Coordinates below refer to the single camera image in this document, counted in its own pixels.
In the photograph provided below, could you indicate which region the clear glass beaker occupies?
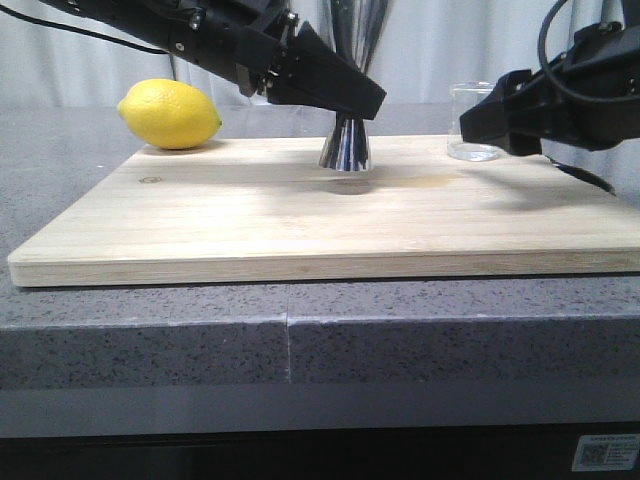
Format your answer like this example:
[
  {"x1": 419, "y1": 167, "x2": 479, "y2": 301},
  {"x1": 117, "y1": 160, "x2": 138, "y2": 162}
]
[{"x1": 447, "y1": 81, "x2": 500, "y2": 162}]

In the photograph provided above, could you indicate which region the black board handle strap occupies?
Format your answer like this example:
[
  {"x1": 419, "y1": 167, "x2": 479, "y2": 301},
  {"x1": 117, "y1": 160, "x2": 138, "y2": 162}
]
[{"x1": 544, "y1": 154, "x2": 616, "y2": 195}]

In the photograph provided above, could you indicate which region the grey curtain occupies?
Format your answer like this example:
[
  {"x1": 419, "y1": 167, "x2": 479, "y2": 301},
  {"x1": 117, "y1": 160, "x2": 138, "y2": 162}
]
[{"x1": 0, "y1": 0, "x2": 640, "y2": 108}]

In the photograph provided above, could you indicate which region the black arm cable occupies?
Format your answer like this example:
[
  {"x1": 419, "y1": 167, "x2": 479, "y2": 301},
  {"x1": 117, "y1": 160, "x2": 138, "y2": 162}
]
[
  {"x1": 0, "y1": 0, "x2": 171, "y2": 56},
  {"x1": 536, "y1": 0, "x2": 640, "y2": 104}
]

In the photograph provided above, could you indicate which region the wooden cutting board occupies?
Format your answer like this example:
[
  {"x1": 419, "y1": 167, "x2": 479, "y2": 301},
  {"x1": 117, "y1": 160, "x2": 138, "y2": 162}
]
[{"x1": 8, "y1": 135, "x2": 639, "y2": 287}]

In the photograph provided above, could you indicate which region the white QR label sticker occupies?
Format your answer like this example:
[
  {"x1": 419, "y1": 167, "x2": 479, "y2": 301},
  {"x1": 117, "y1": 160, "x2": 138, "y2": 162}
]
[{"x1": 571, "y1": 434, "x2": 639, "y2": 472}]

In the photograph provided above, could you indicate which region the steel double jigger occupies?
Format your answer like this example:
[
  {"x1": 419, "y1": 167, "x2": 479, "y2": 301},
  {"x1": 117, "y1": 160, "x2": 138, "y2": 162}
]
[{"x1": 319, "y1": 1, "x2": 394, "y2": 172}]

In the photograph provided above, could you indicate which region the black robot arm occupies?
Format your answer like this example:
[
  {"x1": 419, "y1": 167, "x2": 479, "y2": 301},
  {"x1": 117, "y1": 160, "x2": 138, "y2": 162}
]
[{"x1": 50, "y1": 0, "x2": 386, "y2": 120}]

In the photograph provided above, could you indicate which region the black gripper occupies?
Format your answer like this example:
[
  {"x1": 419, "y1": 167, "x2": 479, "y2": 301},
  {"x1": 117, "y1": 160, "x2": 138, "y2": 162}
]
[
  {"x1": 460, "y1": 1, "x2": 639, "y2": 156},
  {"x1": 234, "y1": 1, "x2": 386, "y2": 120}
]

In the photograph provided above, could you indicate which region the yellow lemon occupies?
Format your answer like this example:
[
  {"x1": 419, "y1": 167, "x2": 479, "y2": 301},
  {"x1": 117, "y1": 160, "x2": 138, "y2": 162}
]
[{"x1": 117, "y1": 79, "x2": 222, "y2": 150}]

